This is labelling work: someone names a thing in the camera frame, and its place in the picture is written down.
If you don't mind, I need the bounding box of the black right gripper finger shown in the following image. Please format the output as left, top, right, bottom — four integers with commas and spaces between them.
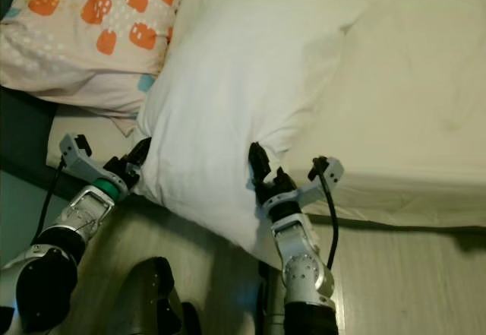
247, 141, 275, 185

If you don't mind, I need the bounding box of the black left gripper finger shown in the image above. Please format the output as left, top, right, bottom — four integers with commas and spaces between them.
127, 137, 153, 166

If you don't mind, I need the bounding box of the white pillow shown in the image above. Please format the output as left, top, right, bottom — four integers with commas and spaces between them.
135, 0, 370, 270

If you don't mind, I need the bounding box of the orange patterned pillow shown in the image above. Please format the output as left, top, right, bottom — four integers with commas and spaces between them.
0, 0, 195, 135

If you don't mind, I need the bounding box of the dark right robot leg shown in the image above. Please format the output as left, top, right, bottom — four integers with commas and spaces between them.
254, 262, 291, 335

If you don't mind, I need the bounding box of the dark robot leg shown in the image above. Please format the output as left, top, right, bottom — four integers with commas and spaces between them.
105, 255, 185, 335
254, 262, 291, 335

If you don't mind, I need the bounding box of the dark left robot leg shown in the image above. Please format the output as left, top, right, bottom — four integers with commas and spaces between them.
105, 255, 185, 335

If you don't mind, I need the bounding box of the cream sheeted mattress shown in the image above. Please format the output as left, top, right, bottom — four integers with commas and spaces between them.
46, 0, 486, 231

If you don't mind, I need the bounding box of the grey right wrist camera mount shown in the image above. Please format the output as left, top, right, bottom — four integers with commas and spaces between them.
292, 156, 346, 208

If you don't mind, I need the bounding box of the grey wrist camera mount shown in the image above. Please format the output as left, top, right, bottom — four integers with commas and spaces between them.
292, 156, 346, 208
58, 133, 122, 188

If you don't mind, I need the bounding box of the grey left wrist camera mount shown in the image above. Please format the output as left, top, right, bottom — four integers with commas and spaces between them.
58, 133, 122, 188

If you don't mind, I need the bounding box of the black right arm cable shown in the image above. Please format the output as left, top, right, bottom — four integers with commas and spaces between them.
317, 171, 343, 272

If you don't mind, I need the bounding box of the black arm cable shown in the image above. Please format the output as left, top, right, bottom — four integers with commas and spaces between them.
36, 158, 66, 239
317, 171, 343, 272

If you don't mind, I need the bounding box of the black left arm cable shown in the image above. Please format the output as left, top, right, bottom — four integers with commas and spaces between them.
36, 158, 66, 239

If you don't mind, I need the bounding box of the dark bed frame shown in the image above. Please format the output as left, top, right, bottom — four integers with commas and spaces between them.
0, 0, 145, 201

